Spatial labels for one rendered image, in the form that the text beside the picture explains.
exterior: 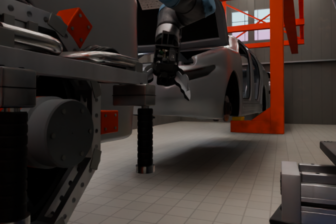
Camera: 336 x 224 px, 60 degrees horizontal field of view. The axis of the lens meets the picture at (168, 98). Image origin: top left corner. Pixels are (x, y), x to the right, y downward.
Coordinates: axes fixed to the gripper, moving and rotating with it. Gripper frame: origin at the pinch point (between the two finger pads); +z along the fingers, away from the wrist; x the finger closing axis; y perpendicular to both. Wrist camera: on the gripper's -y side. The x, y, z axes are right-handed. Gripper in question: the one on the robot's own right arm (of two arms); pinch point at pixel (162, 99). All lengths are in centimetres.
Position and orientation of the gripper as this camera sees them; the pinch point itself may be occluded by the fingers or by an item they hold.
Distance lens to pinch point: 80.6
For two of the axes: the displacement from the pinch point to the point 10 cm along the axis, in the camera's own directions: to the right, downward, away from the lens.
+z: -0.6, 8.3, -5.6
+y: 0.9, -5.5, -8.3
